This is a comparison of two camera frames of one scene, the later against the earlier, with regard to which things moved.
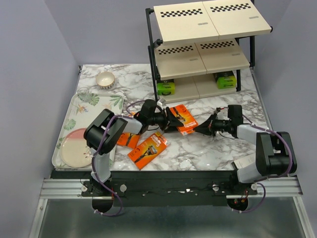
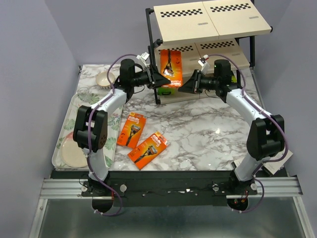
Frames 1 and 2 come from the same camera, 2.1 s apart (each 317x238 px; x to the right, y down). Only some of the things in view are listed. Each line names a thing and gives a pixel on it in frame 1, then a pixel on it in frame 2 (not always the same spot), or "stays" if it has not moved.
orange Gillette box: (188, 123) → (171, 67)
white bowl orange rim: (105, 80) stays
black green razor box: (165, 87) stays
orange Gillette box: (146, 151) stays
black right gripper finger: (205, 128) → (193, 84)
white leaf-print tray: (71, 152) stays
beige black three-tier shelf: (197, 49) stays
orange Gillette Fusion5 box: (129, 140) stays
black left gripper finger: (173, 119) → (158, 79)
